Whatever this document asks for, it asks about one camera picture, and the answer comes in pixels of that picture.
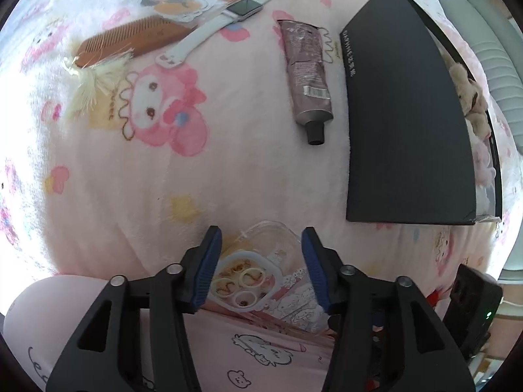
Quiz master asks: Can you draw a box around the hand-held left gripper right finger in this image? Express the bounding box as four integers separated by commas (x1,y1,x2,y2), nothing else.
301,226,477,392

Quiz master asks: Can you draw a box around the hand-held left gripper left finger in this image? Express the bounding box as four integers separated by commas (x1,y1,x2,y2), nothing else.
46,225,223,392

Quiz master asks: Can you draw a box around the clear phone case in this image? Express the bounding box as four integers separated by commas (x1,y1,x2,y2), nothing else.
204,220,331,335

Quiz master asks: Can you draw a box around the black box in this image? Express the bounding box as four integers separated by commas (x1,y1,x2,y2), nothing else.
339,0,503,226

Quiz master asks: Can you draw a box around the mauve hand cream tube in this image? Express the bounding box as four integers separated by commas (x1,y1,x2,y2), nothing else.
278,20,333,145

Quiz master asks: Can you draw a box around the white smartwatch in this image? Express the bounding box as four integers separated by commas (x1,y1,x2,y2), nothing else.
155,0,301,70

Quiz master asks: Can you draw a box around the pink printed blanket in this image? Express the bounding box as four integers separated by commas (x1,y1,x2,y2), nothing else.
0,0,523,319

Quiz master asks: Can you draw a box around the pink plush toy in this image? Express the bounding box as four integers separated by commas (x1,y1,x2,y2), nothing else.
474,139,497,188

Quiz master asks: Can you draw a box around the brown plush toy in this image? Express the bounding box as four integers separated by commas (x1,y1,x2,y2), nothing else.
443,55,493,139

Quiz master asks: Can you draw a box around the wooden comb with tassel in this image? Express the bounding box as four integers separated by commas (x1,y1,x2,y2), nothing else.
63,15,197,121

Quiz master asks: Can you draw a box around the grey ribbed sofa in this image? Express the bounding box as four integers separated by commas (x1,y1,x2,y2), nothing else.
439,0,523,139

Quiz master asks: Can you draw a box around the illustrated sticker card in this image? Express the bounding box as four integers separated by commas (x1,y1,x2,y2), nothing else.
131,0,227,23

